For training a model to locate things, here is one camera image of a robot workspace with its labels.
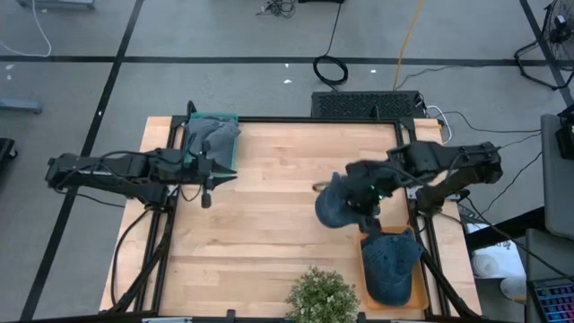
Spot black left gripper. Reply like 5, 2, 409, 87
180, 140, 239, 209

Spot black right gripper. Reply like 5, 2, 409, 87
344, 160, 405, 235

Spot blue denim baseball cap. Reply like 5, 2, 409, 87
311, 172, 382, 231
361, 231, 425, 308

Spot teal plastic bin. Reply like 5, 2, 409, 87
181, 111, 240, 172

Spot black computer case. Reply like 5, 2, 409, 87
310, 91, 427, 120

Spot artificial green potted plant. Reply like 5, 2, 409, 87
285, 265, 361, 323

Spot orange plastic bin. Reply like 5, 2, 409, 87
357, 225, 431, 312

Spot white roll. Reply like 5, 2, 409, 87
470, 253, 500, 279
500, 275, 528, 301

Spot grey chair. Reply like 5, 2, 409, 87
540, 114, 574, 240

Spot grey furniture foot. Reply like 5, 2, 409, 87
0, 99, 44, 115
17, 0, 96, 11

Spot black floor object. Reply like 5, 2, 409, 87
0, 137, 19, 161

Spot black device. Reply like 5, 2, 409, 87
555, 105, 574, 161

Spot rainbow backlit keyboard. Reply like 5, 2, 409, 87
531, 277, 574, 323

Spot black floor fan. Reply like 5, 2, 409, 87
513, 0, 574, 92

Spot coiled black cable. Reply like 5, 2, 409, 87
312, 0, 350, 87

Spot long black floor cable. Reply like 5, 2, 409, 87
434, 109, 544, 135

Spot yellow hanging cable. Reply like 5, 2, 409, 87
393, 0, 425, 91

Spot tangled black cables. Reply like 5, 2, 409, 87
256, 0, 298, 19

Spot white floor cable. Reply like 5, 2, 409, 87
0, 0, 53, 58

